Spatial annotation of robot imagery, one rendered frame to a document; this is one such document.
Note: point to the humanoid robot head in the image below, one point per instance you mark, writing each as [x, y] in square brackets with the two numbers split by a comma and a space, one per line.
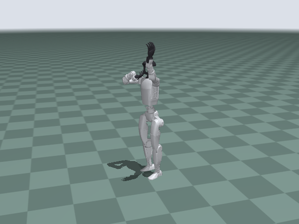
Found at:
[144, 66]

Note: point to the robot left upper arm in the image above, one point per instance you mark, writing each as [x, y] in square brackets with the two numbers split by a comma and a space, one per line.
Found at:
[156, 81]

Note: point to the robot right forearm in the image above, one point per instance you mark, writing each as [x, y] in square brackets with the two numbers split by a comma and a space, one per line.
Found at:
[130, 75]

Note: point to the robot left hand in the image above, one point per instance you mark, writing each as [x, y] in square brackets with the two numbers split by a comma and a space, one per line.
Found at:
[151, 50]

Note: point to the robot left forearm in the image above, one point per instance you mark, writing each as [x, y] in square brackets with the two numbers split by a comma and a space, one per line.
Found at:
[150, 68]

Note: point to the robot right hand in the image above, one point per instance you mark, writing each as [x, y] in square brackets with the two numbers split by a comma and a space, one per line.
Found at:
[140, 75]

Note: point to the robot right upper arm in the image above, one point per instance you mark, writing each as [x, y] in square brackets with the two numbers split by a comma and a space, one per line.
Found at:
[131, 81]

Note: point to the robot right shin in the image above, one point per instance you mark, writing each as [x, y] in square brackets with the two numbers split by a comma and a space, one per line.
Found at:
[148, 154]

